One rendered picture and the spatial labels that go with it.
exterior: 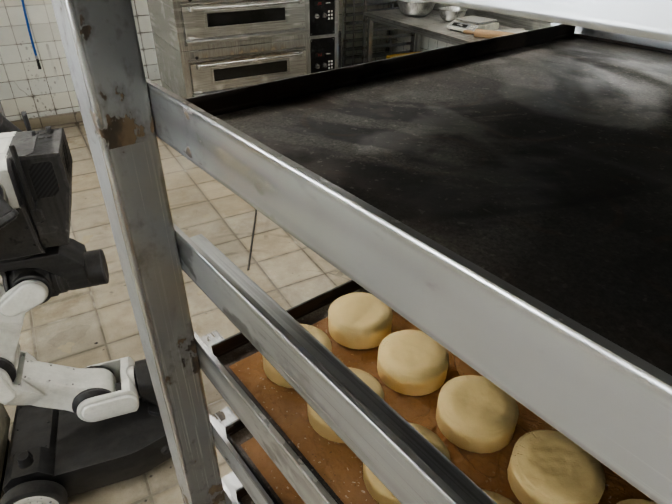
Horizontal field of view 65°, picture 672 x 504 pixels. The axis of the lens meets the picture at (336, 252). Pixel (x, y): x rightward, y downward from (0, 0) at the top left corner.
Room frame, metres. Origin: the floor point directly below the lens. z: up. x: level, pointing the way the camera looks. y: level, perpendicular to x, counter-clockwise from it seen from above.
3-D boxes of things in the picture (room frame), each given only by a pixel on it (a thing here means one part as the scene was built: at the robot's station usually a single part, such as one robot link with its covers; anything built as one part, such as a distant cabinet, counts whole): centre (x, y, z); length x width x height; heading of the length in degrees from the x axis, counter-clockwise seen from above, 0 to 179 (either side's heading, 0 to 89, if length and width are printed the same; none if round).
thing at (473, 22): (4.88, -1.16, 0.92); 0.32 x 0.30 x 0.09; 127
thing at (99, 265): (1.34, 0.87, 0.83); 0.28 x 0.13 x 0.18; 111
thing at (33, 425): (1.35, 0.87, 0.19); 0.64 x 0.52 x 0.33; 111
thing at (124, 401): (1.36, 0.84, 0.28); 0.21 x 0.20 x 0.13; 111
